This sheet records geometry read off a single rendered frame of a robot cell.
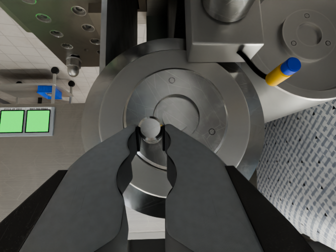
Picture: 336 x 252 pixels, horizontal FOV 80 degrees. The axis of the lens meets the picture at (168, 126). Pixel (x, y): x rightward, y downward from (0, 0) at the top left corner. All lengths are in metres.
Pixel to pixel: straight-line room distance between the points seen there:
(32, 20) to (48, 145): 0.26
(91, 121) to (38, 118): 0.40
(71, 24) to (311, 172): 0.45
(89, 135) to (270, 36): 0.18
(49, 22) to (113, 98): 0.32
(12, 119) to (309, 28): 0.58
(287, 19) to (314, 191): 0.20
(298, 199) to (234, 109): 0.21
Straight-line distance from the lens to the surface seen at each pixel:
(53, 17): 0.45
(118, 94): 0.16
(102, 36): 0.20
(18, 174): 0.58
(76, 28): 0.46
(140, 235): 0.52
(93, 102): 0.17
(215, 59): 0.17
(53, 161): 0.54
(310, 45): 0.22
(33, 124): 0.57
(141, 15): 0.62
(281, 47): 0.21
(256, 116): 0.18
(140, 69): 0.17
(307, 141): 0.32
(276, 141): 0.37
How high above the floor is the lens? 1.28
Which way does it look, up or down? 9 degrees down
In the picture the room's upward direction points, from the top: 179 degrees clockwise
